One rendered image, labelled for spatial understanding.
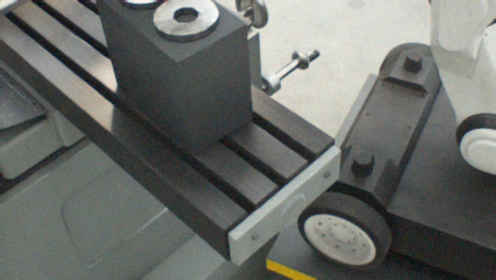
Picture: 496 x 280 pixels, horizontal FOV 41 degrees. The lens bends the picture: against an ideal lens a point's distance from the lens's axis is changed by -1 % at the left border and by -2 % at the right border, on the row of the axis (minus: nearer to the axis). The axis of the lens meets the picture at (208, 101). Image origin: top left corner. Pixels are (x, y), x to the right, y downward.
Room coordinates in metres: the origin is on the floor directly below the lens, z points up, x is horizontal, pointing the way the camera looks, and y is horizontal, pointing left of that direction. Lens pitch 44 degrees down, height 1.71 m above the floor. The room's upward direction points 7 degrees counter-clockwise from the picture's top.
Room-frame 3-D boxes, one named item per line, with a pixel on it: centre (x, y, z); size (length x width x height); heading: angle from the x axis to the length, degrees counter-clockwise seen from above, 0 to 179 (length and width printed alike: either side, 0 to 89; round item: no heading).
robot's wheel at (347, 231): (0.80, -0.25, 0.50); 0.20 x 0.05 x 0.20; 56
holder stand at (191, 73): (0.78, 0.04, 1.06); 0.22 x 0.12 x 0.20; 32
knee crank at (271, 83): (1.29, -0.22, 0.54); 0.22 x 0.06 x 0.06; 127
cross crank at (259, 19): (1.38, -0.11, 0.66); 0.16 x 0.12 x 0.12; 127
